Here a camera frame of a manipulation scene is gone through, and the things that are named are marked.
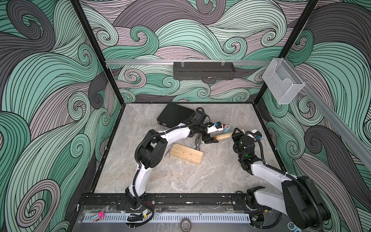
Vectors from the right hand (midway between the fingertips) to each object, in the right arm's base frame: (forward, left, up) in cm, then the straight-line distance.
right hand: (233, 128), depth 85 cm
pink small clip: (-41, +70, -12) cm, 82 cm away
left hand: (-1, +9, -3) cm, 10 cm away
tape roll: (-45, +30, -16) cm, 56 cm away
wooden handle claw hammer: (-2, +20, -11) cm, 23 cm away
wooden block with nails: (-11, +27, -12) cm, 32 cm away
